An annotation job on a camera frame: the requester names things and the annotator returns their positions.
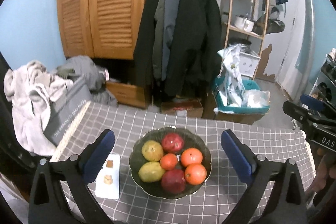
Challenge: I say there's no grey jacket heap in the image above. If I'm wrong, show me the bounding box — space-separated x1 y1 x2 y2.
52 55 118 107

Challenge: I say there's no yellow pear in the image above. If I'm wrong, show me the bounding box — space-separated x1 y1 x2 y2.
138 161 166 182

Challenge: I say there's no white storage box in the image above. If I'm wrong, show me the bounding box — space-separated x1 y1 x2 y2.
239 51 260 78

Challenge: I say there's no brown cardboard box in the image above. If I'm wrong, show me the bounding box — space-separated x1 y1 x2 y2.
201 93 264 125

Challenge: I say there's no right hand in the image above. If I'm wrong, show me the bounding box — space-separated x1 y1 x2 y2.
305 147 335 198

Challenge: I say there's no clear plastic bag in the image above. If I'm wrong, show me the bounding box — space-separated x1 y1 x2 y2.
242 89 270 108

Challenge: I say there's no orange fruit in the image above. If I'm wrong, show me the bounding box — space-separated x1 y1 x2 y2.
185 163 207 185
180 148 203 167

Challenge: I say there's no wooden shelf rack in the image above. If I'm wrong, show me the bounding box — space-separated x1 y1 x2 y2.
223 0 271 80

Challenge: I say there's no green pear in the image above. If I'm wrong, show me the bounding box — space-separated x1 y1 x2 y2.
141 140 164 161

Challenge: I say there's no white phone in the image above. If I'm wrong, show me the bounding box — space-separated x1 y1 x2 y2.
95 153 120 200

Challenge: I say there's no wooden drawer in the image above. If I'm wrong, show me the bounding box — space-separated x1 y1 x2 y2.
106 81 149 109

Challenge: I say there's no beige crumpled clothing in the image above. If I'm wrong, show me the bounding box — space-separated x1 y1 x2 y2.
3 61 74 156

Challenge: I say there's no teal cardboard box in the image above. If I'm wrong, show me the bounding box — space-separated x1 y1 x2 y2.
211 77 270 115

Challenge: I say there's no black hanging coat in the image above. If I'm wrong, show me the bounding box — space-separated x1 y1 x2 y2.
133 0 222 102

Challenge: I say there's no red apple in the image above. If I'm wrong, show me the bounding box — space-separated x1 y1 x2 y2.
161 169 186 194
161 132 185 153

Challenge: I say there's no grey checked tablecloth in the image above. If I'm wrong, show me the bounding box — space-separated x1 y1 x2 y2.
53 102 315 223

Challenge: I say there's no shoe rack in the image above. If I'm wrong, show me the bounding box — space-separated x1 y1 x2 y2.
309 48 336 106

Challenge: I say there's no small orange tangerine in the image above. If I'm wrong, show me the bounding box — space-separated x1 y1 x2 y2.
159 153 178 170

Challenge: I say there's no dark green glass plate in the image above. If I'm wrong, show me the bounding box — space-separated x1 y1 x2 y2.
129 126 212 200

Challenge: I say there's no grey storage bag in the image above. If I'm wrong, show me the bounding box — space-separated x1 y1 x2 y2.
44 75 92 146

